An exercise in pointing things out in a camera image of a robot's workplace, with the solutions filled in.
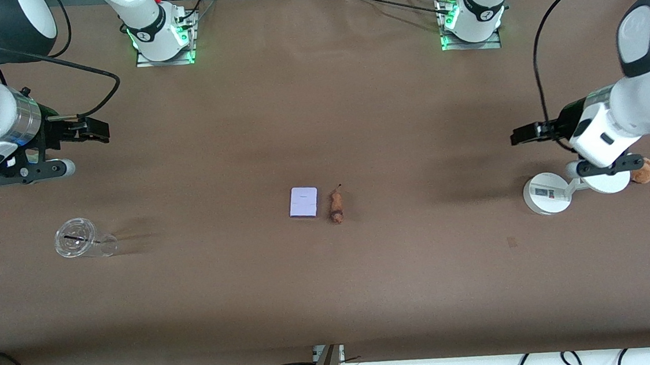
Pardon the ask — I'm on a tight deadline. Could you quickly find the brown plush toy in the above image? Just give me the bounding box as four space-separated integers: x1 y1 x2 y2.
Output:
631 158 650 185

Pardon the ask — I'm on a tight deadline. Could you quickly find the white round desk lamp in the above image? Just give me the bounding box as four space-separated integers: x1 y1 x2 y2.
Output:
522 165 634 217

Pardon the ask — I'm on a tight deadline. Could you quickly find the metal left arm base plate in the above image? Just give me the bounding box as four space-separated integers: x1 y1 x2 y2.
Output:
437 0 503 53

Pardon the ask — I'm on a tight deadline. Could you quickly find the brown table cover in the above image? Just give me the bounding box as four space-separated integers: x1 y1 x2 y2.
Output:
0 0 650 365

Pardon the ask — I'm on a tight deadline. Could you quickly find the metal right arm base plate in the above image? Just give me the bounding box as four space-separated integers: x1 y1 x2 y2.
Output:
132 10 198 69

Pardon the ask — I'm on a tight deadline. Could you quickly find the clear plastic cup with lid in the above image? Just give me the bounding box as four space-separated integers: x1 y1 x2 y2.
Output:
53 215 119 261

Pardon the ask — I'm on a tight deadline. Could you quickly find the long black table cable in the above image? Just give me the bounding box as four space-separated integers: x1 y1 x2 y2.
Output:
337 0 457 25

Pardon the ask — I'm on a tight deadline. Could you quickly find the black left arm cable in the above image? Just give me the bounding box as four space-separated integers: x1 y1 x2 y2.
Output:
528 0 650 154

